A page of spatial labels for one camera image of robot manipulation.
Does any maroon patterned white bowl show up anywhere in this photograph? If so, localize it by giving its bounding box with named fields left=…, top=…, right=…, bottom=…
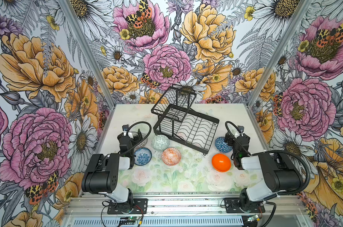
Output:
left=131, top=131, right=148, bottom=149

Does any blue floral bowl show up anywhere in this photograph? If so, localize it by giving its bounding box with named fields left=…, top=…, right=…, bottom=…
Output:
left=134, top=148, right=152, bottom=166

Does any black wire dish rack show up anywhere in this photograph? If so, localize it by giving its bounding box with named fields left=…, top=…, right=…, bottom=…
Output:
left=151, top=85, right=219, bottom=155

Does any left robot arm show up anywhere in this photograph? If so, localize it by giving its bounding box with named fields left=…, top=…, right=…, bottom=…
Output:
left=81, top=132, right=144, bottom=214

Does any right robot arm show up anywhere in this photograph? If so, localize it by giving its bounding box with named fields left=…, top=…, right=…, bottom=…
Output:
left=224, top=132, right=306, bottom=212

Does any dark blue patterned bowl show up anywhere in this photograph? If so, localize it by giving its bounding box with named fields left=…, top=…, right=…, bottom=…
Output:
left=215, top=137, right=233, bottom=153

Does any plain orange bowl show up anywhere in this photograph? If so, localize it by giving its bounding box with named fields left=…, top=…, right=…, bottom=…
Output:
left=211, top=154, right=232, bottom=172

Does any green patterned bowl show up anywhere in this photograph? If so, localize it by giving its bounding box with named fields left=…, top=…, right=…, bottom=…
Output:
left=151, top=135, right=170, bottom=151

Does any orange patterned bowl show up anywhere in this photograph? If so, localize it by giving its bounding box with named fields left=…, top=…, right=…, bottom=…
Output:
left=162, top=148, right=182, bottom=166

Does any green circuit board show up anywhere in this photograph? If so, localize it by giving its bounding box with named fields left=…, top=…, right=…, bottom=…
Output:
left=120, top=216, right=141, bottom=225

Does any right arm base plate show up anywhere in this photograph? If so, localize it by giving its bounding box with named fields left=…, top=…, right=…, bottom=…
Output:
left=223, top=198, right=265, bottom=213

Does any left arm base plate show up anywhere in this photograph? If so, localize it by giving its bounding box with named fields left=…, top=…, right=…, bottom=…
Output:
left=107, top=199, right=148, bottom=215

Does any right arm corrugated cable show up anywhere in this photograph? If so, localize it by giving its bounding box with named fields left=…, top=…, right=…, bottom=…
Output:
left=224, top=121, right=311, bottom=195

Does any aluminium front rail frame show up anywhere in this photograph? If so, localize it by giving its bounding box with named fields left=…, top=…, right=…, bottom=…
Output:
left=61, top=193, right=313, bottom=227

